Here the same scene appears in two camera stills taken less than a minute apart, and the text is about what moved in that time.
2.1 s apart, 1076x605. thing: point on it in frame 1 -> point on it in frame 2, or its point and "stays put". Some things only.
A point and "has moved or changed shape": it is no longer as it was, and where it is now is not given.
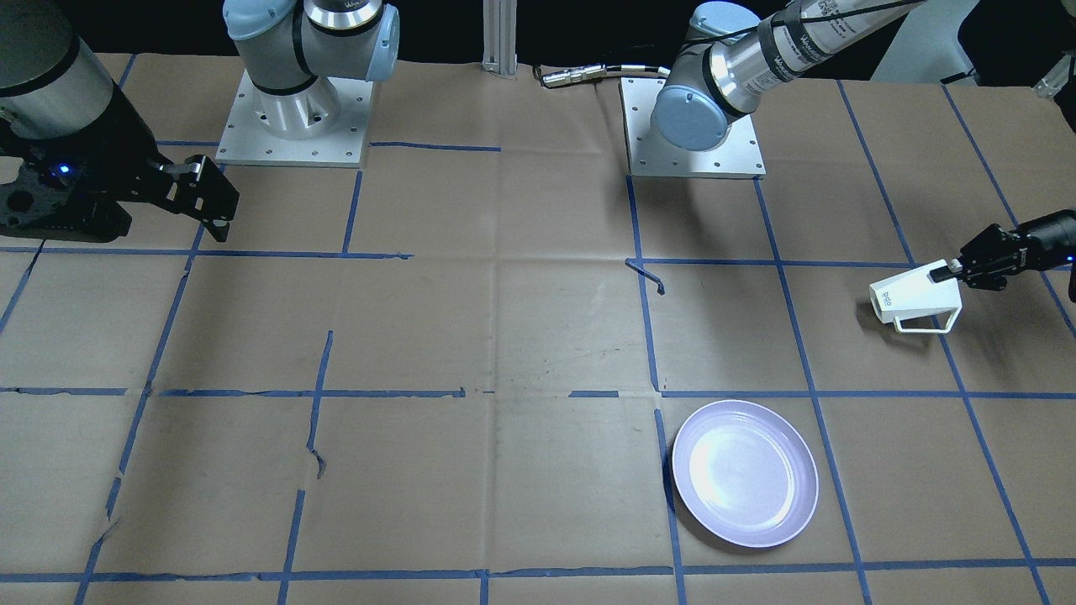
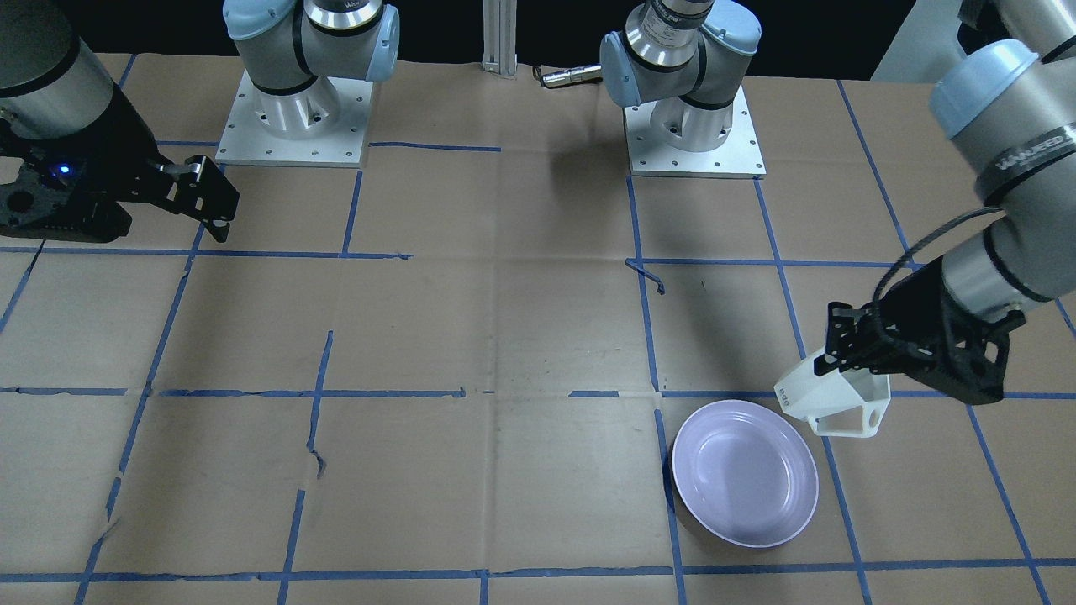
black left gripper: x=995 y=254 -> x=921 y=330
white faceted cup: x=912 y=294 has moved or changed shape
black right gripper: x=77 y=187 stays put
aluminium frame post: x=500 y=37 stays put
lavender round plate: x=746 y=472 stays put
